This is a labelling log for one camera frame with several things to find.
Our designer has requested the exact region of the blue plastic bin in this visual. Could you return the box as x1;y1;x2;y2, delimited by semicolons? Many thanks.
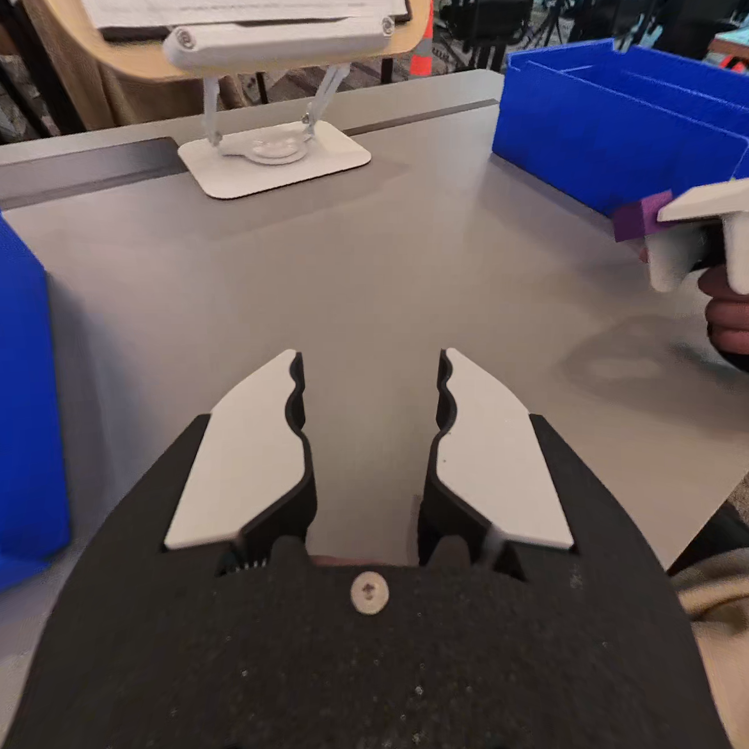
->
0;213;72;592
493;38;749;219

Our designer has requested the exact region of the orange traffic cone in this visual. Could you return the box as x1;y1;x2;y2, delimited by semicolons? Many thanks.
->
410;0;435;77

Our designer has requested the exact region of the purple wooden cube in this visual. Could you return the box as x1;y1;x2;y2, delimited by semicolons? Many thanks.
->
612;191;674;242

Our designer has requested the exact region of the tan coat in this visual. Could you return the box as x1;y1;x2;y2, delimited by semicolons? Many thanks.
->
23;0;248;133

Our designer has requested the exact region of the instruction sheet on stand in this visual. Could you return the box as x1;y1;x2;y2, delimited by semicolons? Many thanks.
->
44;0;434;200

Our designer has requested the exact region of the printed instruction sheet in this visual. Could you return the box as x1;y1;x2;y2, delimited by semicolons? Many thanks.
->
82;0;408;30

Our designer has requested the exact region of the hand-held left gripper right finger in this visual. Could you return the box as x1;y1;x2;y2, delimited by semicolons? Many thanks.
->
418;347;575;567

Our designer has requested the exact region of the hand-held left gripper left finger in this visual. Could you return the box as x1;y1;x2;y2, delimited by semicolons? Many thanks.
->
164;349;318;556

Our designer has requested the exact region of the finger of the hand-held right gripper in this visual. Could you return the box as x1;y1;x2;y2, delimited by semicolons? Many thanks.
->
646;180;749;293

